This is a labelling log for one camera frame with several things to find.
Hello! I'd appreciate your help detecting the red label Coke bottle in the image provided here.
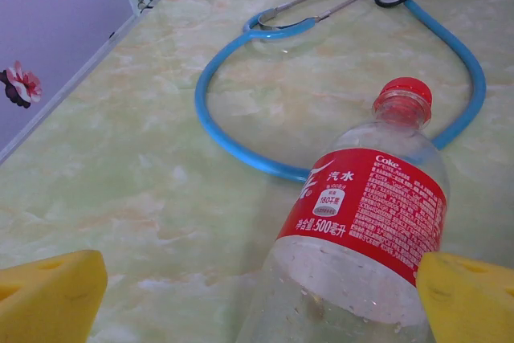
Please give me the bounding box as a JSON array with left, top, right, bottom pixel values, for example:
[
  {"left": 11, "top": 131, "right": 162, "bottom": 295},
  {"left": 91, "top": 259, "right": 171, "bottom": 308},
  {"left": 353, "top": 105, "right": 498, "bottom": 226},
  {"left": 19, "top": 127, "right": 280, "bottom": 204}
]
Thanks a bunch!
[{"left": 235, "top": 76, "right": 451, "bottom": 343}]

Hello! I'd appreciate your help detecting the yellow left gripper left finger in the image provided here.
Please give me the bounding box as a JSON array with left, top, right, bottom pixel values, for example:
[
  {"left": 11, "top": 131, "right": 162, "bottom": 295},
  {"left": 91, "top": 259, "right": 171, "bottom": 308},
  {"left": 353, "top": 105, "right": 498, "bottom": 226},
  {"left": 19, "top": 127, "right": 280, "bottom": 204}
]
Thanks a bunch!
[{"left": 0, "top": 249, "right": 108, "bottom": 343}]

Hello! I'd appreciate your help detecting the blue stethoscope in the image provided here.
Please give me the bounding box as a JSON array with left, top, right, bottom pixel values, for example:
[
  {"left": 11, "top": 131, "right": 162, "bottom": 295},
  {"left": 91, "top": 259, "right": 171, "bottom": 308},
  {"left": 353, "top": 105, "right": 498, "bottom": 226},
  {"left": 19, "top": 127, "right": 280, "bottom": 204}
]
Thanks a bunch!
[{"left": 194, "top": 0, "right": 487, "bottom": 183}]

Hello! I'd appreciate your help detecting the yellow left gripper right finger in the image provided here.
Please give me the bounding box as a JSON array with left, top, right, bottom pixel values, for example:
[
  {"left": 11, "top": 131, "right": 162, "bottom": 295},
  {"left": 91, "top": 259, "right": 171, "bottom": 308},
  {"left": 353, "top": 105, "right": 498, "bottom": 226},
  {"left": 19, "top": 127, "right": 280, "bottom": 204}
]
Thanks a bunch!
[{"left": 415, "top": 251, "right": 514, "bottom": 343}]

